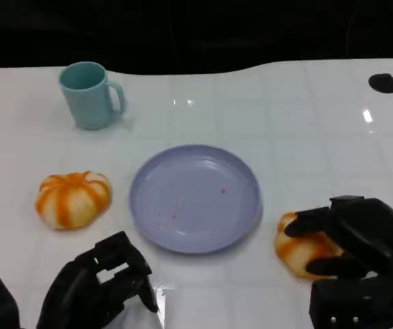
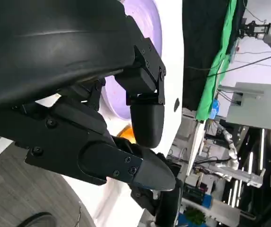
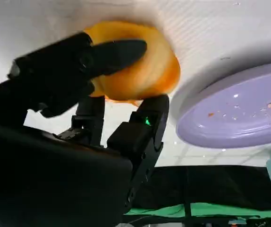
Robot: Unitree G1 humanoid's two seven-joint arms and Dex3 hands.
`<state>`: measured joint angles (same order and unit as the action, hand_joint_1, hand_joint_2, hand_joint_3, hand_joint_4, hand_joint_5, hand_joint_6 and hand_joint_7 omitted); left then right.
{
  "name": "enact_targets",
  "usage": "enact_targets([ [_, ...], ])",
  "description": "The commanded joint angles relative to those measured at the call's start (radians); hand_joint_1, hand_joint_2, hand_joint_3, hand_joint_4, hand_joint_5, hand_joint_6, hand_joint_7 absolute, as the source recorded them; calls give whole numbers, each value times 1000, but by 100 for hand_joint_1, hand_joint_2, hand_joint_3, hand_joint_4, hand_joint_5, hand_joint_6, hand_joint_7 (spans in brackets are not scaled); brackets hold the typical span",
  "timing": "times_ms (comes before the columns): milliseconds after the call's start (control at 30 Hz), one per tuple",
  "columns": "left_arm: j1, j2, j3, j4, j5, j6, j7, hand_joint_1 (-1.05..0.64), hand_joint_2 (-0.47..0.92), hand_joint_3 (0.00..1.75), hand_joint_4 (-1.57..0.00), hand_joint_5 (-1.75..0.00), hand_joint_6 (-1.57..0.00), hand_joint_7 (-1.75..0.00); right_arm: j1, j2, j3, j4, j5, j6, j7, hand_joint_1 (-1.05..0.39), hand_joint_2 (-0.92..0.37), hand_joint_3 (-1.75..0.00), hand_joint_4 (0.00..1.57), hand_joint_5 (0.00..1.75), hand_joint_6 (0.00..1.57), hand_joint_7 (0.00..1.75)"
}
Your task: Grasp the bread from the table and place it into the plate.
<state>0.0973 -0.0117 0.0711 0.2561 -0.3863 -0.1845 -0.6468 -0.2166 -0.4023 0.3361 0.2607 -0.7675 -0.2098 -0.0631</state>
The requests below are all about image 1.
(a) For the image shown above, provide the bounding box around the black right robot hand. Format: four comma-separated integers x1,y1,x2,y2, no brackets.
284,195,393,279

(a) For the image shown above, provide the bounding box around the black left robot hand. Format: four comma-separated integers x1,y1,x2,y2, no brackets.
36,231,160,329

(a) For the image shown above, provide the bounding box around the orange and white bread roll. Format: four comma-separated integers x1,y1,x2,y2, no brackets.
34,170,112,231
274,211,344,279

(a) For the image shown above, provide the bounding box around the black table grommet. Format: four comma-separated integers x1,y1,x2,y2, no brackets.
368,73,393,93

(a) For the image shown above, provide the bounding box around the lilac plate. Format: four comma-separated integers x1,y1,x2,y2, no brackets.
129,144,263,255

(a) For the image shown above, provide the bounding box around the pale green mug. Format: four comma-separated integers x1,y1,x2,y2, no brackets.
58,61,127,131

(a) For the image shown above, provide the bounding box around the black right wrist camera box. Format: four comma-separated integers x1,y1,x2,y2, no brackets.
309,272,393,329

